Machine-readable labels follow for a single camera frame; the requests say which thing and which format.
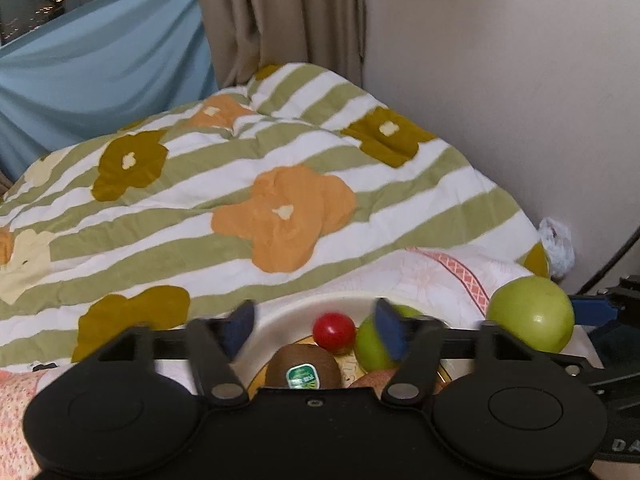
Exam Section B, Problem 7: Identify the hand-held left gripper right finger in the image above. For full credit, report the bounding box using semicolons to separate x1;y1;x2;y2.
374;297;527;408

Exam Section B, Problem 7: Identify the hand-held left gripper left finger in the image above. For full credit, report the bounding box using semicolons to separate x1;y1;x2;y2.
95;300;256;408

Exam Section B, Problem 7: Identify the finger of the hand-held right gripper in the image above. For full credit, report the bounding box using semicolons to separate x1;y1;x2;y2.
542;350;640;401
569;275;640;328

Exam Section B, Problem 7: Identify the cream oval bowl duck print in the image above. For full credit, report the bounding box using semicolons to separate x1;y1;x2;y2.
232;292;456;396

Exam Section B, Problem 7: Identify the large yellow-red apple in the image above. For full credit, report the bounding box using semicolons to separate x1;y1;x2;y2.
347;367;446;392

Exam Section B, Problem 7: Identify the red tomato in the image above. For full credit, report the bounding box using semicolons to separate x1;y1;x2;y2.
313;312;357;352

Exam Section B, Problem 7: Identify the large green apple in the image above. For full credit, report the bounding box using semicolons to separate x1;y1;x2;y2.
486;276;575;353

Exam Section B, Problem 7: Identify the small green apple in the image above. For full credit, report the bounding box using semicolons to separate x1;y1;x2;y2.
355;305;426;372

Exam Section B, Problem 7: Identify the pink floral bed sheet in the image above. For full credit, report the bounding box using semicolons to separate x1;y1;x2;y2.
0;247;591;480

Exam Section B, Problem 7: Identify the brown kiwi with sticker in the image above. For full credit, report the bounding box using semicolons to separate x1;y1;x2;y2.
265;344;342;391

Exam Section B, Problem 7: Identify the white crumpled tissue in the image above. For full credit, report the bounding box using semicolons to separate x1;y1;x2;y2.
537;217;576;281

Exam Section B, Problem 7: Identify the striped floral blanket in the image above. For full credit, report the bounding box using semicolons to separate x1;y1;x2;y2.
0;62;551;366

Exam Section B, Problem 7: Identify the blue curtain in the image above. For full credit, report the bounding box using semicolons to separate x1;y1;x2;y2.
0;0;218;181

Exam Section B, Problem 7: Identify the beige curtain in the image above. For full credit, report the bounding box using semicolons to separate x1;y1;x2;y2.
192;0;368;93

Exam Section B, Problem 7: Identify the black cable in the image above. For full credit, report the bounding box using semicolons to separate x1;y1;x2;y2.
575;230;640;296

